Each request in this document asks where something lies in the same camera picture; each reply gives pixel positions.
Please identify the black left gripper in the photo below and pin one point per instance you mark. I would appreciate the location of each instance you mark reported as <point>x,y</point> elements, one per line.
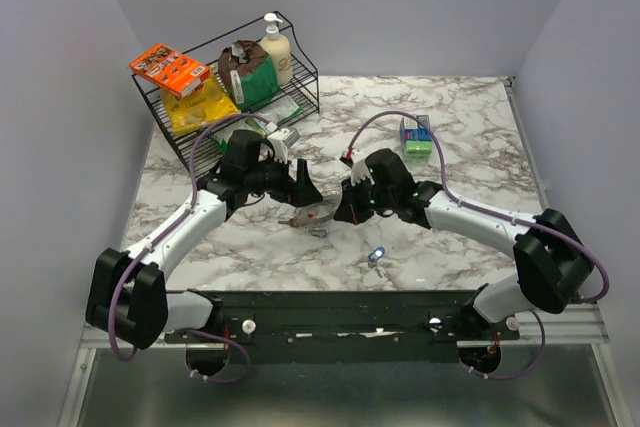
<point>297,193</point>

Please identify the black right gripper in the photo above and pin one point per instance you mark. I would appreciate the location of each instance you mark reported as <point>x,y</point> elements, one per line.
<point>349,209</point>

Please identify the metal disc with key rings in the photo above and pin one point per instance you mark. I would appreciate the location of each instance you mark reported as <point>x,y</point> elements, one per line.
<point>312,218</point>

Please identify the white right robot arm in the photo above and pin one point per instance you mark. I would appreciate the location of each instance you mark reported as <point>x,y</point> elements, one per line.
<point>550,263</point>

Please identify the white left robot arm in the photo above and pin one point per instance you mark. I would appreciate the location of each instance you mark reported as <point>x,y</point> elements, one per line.
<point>128,298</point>

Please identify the green white snack packet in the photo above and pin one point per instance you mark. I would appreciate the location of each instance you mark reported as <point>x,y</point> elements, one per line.
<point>277,112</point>

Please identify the blue green small box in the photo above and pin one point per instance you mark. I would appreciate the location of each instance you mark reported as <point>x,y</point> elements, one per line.
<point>416,142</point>

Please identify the yellow chips bag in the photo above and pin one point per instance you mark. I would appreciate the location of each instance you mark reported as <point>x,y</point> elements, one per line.
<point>201,108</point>

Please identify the brown and green bag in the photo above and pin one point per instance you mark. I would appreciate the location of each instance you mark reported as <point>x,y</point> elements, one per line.
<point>248,75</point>

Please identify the cream pump lotion bottle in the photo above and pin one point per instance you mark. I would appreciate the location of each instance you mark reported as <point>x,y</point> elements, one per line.
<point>278,47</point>

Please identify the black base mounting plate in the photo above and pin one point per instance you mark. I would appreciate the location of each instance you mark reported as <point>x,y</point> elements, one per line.
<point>350,326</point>

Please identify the orange snack box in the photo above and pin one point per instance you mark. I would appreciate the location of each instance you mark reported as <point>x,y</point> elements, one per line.
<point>170,70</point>

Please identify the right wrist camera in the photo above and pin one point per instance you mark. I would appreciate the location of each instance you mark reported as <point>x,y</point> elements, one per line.
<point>356,161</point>

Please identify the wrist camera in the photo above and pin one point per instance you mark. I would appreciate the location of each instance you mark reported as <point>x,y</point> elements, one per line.
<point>281,141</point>
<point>356,161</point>

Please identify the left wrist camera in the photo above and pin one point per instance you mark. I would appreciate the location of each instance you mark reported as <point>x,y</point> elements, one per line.
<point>281,141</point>

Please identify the black wire shelf rack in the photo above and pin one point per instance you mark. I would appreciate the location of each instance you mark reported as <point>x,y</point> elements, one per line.
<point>196,151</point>

